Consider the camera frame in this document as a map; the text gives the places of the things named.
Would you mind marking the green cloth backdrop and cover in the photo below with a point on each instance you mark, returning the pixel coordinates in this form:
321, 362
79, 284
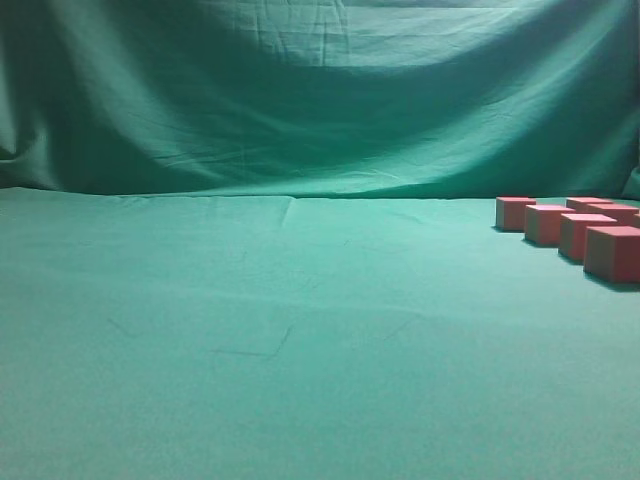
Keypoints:
256, 240

